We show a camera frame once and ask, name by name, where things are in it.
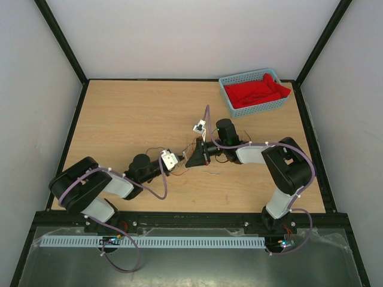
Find white wire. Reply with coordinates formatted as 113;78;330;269
182;143;221;176

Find light blue slotted cable duct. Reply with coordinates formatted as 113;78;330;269
38;236;265;249

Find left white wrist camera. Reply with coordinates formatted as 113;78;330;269
160;149;180;172

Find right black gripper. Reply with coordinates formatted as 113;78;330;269
186;136;227;167

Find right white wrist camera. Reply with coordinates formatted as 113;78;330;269
193;120;206;142

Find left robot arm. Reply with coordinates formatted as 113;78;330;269
48;149;184;232

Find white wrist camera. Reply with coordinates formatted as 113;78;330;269
193;120;206;142
160;149;180;172

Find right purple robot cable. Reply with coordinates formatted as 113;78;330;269
203;104;317;257

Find red cloth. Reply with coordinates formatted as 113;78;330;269
224;73;291;109

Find left green circuit board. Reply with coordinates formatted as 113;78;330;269
98;236;121;246

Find light blue plastic basket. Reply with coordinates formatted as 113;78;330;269
218;68;291;118

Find black aluminium frame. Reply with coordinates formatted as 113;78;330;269
11;1;370;286

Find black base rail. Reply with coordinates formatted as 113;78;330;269
31;210;351;236

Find right green circuit board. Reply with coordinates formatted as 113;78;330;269
277;239;295;249

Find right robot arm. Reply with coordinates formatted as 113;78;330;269
186;118;315;233

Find green circuit board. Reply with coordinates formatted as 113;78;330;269
277;239;295;249
98;236;121;246

